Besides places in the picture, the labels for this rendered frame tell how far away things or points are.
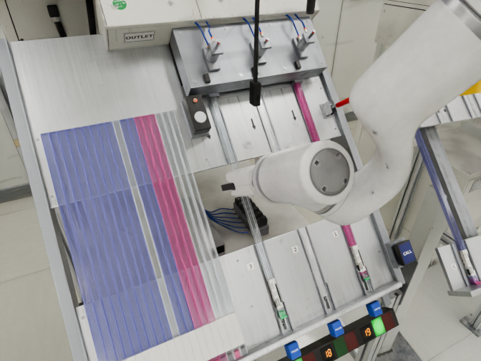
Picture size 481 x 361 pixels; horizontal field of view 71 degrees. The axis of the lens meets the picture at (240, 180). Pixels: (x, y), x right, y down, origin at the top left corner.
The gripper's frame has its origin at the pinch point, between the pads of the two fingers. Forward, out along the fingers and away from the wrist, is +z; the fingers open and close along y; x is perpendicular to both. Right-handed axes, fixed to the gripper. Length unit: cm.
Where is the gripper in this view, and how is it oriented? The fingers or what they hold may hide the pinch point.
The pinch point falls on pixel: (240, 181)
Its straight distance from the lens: 72.4
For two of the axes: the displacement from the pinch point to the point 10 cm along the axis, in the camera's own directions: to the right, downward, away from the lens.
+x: 2.4, 9.7, 0.5
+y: -9.0, 2.4, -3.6
